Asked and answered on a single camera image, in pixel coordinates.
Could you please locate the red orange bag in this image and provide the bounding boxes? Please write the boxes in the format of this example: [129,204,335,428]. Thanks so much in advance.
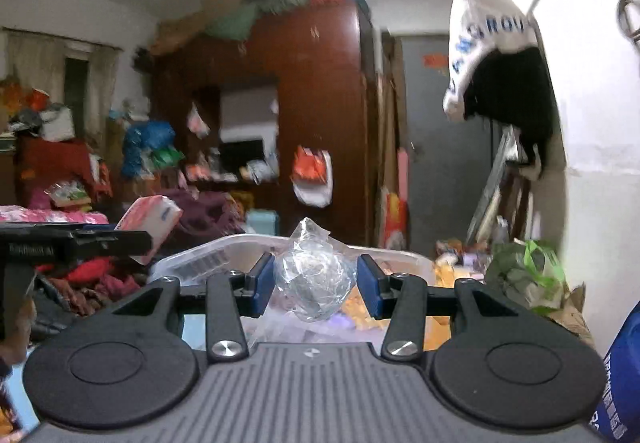
[382,193,409,250]

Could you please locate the grey door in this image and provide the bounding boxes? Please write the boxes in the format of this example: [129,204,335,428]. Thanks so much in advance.
[394,35,507,250]

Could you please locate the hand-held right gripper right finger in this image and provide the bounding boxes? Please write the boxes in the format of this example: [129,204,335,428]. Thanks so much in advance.
[356,254,527,360]

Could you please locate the brown paper bag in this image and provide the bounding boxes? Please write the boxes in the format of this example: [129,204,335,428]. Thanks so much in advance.
[549,283,597,350]

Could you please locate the clear plastic ball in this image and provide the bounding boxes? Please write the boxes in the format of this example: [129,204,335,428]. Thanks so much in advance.
[274,218,357,323]

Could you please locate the maroon clothes pile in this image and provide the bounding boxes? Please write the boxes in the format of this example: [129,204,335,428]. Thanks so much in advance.
[164,189,247,250]

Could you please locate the blue fabric bag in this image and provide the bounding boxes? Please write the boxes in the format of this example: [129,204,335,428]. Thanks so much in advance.
[592,308,640,442]

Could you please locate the teal container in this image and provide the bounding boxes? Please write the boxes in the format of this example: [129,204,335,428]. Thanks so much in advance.
[247,210,279,237]

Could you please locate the person's left hand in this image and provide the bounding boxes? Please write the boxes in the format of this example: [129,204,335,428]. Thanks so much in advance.
[0,295,37,367]

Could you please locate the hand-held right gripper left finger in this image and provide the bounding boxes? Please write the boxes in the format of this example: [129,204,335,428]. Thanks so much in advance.
[100,252,277,365]

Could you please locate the green cloth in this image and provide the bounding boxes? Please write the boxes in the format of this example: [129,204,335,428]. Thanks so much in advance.
[204,0,312,42]

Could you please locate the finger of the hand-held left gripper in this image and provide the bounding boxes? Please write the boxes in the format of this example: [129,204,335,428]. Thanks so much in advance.
[75,230,154,267]

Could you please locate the blue plastic bag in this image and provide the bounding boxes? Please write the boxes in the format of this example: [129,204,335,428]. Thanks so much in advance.
[122,120,176,178]

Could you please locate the beige curtain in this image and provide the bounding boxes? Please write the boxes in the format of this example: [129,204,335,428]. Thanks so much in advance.
[0,29,122,140]

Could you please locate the pink white packet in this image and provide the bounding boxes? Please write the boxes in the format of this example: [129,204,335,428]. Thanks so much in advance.
[114,195,184,260]

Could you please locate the brown wooden wardrobe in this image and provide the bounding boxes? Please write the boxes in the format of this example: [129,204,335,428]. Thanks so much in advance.
[150,0,379,244]

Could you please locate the orange white plastic bag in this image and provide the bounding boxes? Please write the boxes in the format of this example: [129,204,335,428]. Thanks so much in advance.
[291,145,334,208]

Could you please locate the metal frame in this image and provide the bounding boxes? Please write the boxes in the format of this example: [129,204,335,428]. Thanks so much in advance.
[467,128,532,245]

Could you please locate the pink floral blanket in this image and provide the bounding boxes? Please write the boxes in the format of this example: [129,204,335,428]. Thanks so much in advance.
[0,204,109,225]

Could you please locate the green plastic bag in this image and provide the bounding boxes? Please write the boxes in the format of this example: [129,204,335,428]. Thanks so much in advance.
[485,239,569,312]

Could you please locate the black garment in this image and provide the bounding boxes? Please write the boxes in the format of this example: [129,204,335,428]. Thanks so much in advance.
[462,45,559,182]

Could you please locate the coil of grey cables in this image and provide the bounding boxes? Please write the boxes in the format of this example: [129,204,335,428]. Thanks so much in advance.
[617,0,640,42]

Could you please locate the small pink white bag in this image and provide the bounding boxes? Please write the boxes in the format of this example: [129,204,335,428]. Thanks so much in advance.
[186,103,211,139]

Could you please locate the white plastic basket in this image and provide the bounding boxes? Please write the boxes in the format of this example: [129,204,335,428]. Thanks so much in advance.
[149,233,437,349]

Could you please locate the wooden planks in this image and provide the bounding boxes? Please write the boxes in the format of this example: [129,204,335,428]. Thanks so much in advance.
[377,30,409,244]

